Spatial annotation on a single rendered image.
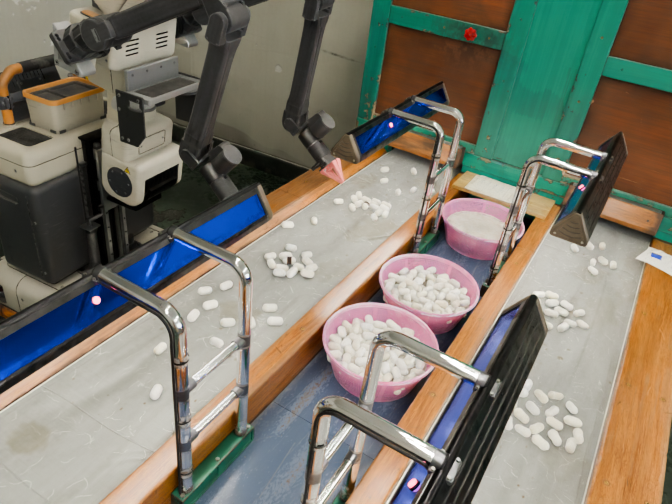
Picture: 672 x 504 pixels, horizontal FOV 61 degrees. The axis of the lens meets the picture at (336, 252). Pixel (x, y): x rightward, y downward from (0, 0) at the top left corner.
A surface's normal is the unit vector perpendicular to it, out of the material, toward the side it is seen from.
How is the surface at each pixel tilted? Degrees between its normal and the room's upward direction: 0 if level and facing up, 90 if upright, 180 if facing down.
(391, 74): 90
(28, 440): 0
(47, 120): 92
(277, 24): 90
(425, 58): 90
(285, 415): 0
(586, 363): 0
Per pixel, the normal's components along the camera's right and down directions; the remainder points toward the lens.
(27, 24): 0.88, 0.35
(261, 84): -0.45, 0.45
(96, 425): 0.11, -0.83
